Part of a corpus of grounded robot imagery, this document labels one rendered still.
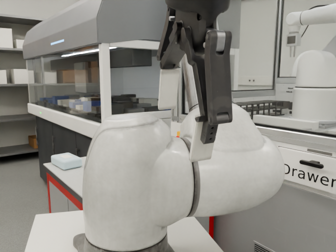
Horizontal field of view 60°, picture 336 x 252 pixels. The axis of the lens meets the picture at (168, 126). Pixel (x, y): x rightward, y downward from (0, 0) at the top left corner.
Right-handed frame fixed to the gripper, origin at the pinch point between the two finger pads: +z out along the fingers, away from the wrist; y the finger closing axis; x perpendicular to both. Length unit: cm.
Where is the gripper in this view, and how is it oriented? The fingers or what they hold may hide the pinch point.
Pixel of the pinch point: (182, 124)
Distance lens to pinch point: 43.2
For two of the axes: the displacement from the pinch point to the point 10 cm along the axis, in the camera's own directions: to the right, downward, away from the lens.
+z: -0.8, 8.3, 5.5
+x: 9.4, -1.2, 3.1
